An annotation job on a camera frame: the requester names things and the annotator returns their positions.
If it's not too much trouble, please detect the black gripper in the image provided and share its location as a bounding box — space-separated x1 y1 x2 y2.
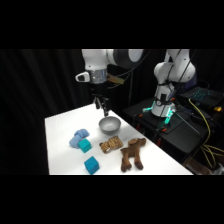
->
91 82 110 117

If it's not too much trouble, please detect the brown deer plush toy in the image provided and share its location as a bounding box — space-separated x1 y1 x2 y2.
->
119 137 147 173

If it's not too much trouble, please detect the grey bowl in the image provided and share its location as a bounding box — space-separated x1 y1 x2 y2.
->
98 115 122 136

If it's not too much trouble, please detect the spotted tan plush toy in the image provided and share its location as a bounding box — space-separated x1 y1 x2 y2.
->
98 135 124 155

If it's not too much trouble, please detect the small teal cube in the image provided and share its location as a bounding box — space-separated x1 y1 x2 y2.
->
78 138 93 154

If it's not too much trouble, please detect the large teal cube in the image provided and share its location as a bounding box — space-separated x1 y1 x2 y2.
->
83 155 101 176

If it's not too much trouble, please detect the black robot stand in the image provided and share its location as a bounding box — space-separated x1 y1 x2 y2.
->
123 97 224 165

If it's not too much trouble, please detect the black laptop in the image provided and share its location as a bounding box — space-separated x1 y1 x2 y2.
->
181 85 224 108

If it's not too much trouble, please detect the tan wrist cable connector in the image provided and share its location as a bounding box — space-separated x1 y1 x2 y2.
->
106 74 126 89

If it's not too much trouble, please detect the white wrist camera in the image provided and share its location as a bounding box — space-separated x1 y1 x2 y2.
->
75 71 91 84

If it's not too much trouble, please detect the yellow cable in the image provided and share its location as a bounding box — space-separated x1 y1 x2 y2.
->
187 98 224 169

